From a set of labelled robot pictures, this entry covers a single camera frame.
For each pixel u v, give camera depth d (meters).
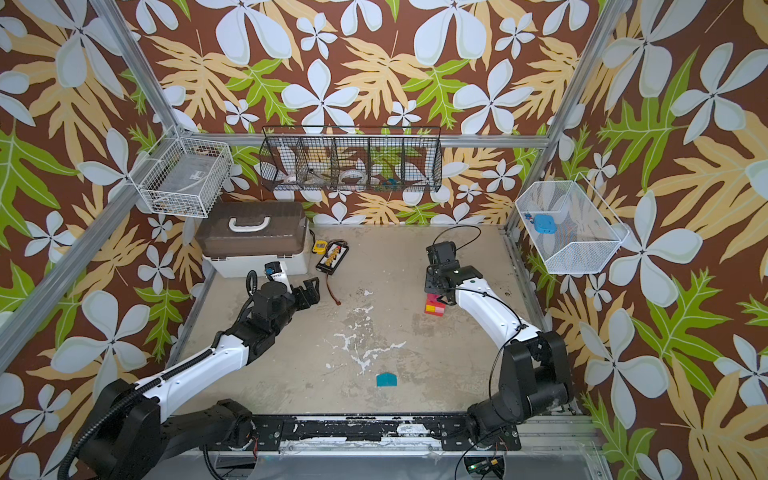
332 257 1.09
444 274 0.67
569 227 0.85
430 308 0.95
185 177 0.86
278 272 0.73
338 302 0.99
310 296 0.76
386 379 0.83
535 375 0.43
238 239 0.89
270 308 0.62
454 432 0.74
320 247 1.11
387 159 0.97
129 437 0.40
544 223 0.85
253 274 0.64
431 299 0.93
